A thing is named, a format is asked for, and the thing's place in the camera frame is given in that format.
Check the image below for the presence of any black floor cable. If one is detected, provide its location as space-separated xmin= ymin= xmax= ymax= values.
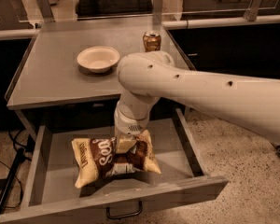
xmin=0 ymin=130 xmax=28 ymax=211

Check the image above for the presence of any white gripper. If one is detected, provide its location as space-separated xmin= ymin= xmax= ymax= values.
xmin=114 ymin=105 xmax=150 ymax=154

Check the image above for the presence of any white horizontal rail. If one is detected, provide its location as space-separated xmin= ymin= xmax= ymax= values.
xmin=0 ymin=15 xmax=280 ymax=40

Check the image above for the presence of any black pole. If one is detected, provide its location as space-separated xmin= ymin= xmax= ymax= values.
xmin=0 ymin=148 xmax=24 ymax=214

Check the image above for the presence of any grey open drawer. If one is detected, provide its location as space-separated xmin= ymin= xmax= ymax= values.
xmin=0 ymin=108 xmax=228 ymax=224

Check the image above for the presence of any brown chip bag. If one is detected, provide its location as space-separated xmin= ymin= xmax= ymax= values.
xmin=72 ymin=130 xmax=161 ymax=189

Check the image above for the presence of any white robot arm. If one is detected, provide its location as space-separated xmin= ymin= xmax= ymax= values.
xmin=114 ymin=51 xmax=280 ymax=146

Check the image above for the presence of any black drawer handle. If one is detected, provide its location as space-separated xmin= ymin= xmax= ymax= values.
xmin=106 ymin=201 xmax=143 ymax=220

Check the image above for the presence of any orange soda can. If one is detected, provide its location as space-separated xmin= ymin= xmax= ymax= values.
xmin=143 ymin=31 xmax=161 ymax=52

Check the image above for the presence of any grey counter cabinet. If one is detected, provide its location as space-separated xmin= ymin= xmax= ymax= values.
xmin=5 ymin=16 xmax=202 ymax=142

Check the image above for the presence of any white paper bowl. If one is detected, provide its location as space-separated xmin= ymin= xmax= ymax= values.
xmin=77 ymin=46 xmax=120 ymax=74

